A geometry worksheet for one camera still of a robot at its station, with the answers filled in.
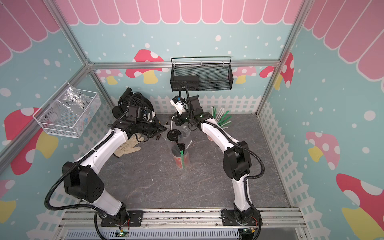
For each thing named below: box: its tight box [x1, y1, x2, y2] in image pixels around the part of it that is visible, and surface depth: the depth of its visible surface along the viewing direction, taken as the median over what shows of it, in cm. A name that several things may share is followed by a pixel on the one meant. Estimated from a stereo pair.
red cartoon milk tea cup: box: [167, 129, 182, 143], surface depth 87 cm
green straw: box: [180, 150, 185, 170], surface depth 79 cm
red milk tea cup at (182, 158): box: [173, 142, 191, 169], surface depth 82 cm
